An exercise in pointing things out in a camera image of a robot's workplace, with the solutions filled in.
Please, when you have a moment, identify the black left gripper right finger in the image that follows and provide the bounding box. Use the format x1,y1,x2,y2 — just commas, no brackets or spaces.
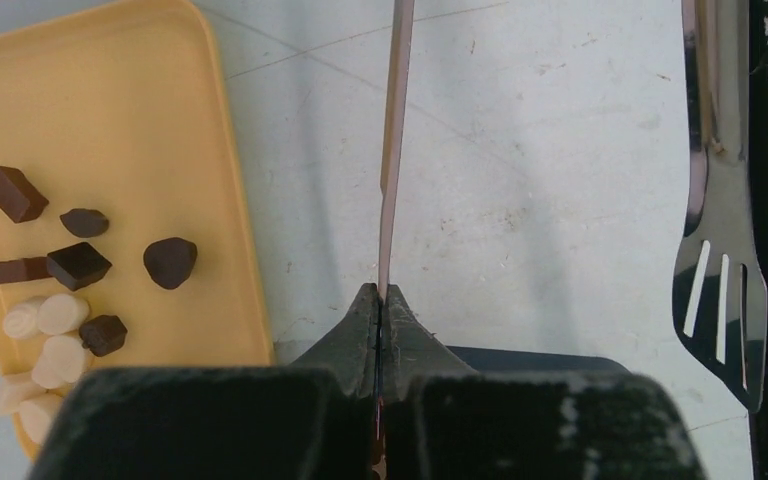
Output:
381,285,475,405

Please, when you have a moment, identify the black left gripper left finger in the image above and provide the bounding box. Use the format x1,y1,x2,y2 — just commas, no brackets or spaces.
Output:
290,283,380,398

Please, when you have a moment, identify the blue chocolate box with insert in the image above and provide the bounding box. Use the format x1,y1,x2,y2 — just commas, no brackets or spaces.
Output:
448,345,629,373

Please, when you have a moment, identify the dark crown chocolate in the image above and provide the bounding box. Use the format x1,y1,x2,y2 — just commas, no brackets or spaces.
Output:
78,315,128,357

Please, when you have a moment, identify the white round chocolate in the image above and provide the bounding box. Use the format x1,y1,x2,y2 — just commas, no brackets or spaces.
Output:
37,293,90,335
0,371,47,416
31,333,93,390

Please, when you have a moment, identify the dark leaf chocolate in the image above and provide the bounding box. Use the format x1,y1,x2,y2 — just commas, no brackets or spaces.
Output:
60,208,110,238

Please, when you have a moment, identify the white oval chocolate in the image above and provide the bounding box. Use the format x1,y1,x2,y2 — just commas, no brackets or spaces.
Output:
2,296,46,340
18,393,63,445

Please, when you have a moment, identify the brown rectangular chocolate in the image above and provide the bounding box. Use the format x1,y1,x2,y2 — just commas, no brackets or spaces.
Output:
0,165,49,223
0,257,51,285

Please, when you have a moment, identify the yellow plastic tray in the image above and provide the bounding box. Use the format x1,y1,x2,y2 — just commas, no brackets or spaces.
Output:
0,0,276,462

